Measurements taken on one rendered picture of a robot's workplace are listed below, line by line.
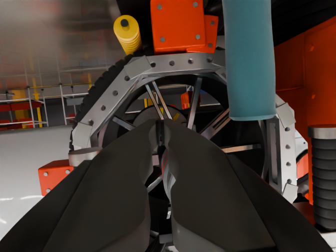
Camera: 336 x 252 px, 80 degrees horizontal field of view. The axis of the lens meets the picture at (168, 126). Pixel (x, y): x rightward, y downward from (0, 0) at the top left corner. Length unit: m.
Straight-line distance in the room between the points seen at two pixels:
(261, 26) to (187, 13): 0.18
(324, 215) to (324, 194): 0.03
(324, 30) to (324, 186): 0.43
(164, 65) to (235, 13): 0.18
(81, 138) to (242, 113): 0.36
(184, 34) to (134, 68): 0.14
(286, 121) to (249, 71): 0.22
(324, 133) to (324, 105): 0.33
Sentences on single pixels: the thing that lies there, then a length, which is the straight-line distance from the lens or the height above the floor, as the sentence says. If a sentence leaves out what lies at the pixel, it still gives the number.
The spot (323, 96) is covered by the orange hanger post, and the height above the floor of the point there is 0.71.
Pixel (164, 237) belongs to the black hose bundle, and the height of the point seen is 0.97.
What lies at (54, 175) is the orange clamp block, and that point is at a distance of 0.56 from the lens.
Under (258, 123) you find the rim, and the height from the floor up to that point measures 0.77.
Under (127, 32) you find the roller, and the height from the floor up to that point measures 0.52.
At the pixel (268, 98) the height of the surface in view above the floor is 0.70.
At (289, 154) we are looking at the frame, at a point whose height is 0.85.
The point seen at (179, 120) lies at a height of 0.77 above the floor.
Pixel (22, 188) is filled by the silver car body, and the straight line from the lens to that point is 1.18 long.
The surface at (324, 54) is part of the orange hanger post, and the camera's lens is 0.68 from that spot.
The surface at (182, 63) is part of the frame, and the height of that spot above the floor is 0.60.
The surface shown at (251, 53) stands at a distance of 0.40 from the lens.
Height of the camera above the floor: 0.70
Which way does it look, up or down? 5 degrees up
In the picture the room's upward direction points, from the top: 175 degrees clockwise
